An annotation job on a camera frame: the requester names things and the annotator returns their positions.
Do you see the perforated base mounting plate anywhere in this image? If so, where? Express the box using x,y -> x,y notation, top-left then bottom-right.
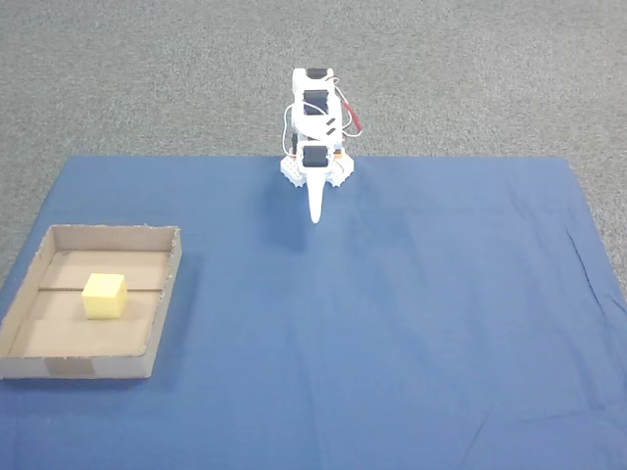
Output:
279,153 -> 356,190

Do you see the shallow cardboard box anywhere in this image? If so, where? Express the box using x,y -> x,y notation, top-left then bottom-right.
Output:
0,223 -> 184,381

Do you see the yellow foam block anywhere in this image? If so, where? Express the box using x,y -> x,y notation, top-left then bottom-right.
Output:
80,272 -> 129,321

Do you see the red wire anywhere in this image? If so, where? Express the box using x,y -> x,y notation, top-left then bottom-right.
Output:
336,86 -> 366,139

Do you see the blue table cloth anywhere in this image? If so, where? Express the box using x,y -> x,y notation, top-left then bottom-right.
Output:
0,155 -> 627,470

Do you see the white wire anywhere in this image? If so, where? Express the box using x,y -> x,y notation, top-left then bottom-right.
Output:
282,103 -> 298,159

